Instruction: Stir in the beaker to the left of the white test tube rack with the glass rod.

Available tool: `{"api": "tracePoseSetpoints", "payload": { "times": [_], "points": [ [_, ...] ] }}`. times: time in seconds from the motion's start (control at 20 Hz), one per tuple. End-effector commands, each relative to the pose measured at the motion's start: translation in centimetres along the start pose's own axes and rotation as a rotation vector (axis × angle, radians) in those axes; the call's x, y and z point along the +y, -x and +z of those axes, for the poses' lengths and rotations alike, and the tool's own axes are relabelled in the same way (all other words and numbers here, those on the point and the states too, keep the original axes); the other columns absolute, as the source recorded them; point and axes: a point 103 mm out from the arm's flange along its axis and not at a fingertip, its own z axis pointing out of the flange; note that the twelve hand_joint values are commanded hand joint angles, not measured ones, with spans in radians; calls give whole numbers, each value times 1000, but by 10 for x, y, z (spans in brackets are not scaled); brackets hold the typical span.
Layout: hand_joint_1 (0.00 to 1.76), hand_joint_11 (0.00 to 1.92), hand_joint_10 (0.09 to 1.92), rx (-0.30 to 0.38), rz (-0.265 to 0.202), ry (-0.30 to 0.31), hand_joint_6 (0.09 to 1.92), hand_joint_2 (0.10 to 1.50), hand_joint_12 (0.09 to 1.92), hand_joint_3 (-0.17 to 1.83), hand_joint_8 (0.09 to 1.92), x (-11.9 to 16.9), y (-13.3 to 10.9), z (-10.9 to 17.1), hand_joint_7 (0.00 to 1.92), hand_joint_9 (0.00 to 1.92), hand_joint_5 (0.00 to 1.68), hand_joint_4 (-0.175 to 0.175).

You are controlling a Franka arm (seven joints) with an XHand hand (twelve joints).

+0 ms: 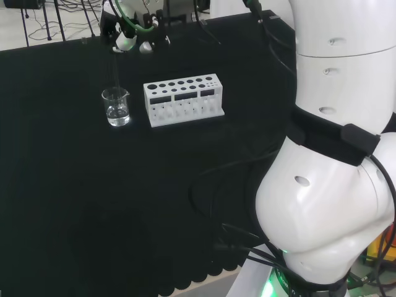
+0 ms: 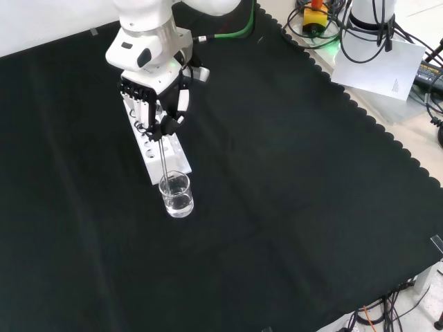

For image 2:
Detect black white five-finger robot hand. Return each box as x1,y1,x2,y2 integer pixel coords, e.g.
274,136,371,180
116,50,211,142

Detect clear glass rod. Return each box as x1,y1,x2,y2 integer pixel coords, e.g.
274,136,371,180
158,137,172,205

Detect white test tube rack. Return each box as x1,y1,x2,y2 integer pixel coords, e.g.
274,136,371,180
122,98,193,187

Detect clear glass beaker with liquid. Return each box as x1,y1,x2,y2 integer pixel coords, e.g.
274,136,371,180
158,171,195,219

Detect yellow stop button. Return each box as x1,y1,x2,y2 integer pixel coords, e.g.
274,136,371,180
302,0,329,37

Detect black bench cloth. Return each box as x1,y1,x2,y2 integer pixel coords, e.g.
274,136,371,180
0,0,443,332

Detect white paper sheet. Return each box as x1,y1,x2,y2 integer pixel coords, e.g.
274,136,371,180
331,33,427,102

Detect black power adapter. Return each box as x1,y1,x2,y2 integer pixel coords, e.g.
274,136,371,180
413,59,443,91

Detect green cable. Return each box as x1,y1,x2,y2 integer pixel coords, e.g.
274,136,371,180
192,0,257,44

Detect black cable with plug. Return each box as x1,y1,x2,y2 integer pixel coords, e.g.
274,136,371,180
340,0,397,64

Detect pale metal base plate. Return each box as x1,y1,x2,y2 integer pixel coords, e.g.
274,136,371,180
304,41,432,124

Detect black ribbed cable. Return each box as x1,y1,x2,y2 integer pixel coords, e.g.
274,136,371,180
423,78,443,147

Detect orange cable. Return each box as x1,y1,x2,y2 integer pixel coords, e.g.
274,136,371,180
362,304,377,329

